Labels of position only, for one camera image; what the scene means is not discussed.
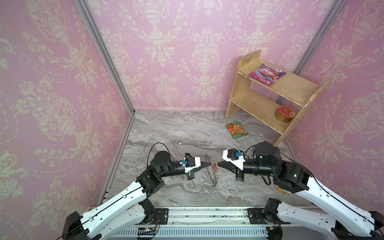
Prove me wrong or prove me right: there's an aluminium corner post left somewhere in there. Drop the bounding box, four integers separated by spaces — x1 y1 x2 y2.
75 0 135 116

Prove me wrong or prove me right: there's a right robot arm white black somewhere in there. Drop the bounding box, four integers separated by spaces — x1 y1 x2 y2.
217 142 384 240

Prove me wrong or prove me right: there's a pink snack bag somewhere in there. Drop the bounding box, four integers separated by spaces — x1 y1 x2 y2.
249 64 286 86

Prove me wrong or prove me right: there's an aluminium corner post right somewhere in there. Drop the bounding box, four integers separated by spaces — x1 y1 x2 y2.
293 0 347 76

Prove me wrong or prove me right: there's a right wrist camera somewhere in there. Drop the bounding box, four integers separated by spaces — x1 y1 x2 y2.
223 149 246 170

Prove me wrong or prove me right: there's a green orange snack packet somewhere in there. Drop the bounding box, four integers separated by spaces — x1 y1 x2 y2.
226 121 248 139

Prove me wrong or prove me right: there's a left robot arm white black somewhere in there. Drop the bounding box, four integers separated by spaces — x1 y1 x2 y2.
59 151 211 240

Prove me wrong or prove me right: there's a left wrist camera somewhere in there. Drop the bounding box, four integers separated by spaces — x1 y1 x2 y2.
180 157 202 174

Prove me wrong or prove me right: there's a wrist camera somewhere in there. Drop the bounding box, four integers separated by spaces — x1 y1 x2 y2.
223 149 246 170
180 157 202 174

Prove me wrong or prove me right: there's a red round tin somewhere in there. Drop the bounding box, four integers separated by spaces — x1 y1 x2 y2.
275 106 296 123

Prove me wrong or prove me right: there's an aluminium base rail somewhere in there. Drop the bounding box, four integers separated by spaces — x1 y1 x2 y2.
111 206 303 240

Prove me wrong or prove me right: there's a wooden shelf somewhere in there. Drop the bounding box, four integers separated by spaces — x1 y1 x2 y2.
226 50 332 147

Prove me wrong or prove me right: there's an aluminium corner post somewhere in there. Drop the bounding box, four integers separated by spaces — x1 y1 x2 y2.
75 0 135 116
293 0 347 76

